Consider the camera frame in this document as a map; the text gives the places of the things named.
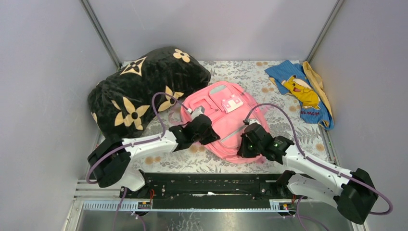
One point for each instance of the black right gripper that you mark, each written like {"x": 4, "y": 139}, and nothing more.
{"x": 243, "y": 151}

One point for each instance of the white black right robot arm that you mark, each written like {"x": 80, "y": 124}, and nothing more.
{"x": 350, "y": 192}

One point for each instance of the black pillow with beige flowers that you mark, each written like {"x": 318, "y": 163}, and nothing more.
{"x": 123, "y": 104}

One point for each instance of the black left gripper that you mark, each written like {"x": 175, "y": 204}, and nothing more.
{"x": 204, "y": 128}

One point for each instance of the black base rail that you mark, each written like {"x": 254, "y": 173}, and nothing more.
{"x": 212, "y": 191}

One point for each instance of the pink student backpack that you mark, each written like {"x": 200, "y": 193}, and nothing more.
{"x": 227, "y": 105}

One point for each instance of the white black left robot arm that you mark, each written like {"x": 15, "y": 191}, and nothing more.
{"x": 110, "y": 163}

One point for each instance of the blue Pokemon t-shirt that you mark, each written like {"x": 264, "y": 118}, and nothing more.
{"x": 290, "y": 79}

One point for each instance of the floral table mat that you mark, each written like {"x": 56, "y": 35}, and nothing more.
{"x": 252, "y": 77}

